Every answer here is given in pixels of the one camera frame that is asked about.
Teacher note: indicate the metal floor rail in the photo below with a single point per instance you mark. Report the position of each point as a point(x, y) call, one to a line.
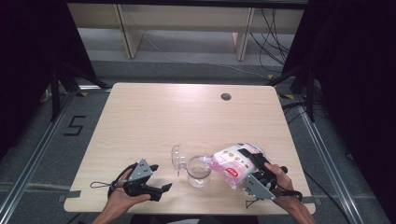
point(34, 155)
point(327, 165)

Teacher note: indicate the clear glass jar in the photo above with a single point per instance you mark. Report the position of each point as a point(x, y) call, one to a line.
point(198, 174)

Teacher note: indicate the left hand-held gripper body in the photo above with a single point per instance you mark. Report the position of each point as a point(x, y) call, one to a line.
point(140, 172)

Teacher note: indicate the dark curtain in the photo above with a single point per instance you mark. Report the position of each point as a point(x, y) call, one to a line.
point(358, 93)
point(31, 62)

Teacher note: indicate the pink and white plastic bag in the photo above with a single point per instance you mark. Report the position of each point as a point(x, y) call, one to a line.
point(230, 165)

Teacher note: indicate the light wooden bench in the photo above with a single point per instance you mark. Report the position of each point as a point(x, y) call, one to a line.
point(186, 18)

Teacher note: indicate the grey tape strip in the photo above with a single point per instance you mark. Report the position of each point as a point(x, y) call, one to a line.
point(71, 195)
point(308, 200)

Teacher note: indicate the person's right hand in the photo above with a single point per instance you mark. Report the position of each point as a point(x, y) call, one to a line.
point(285, 186)

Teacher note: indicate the black metal stand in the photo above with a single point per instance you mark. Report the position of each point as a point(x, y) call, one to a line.
point(309, 93)
point(56, 93)

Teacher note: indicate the person's left hand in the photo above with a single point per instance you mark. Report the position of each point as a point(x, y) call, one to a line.
point(120, 199)

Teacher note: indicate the yellow and black tape piece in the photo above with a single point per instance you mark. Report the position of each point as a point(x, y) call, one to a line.
point(82, 94)
point(286, 96)
point(271, 76)

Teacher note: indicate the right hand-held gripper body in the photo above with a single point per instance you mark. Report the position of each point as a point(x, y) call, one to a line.
point(258, 186)

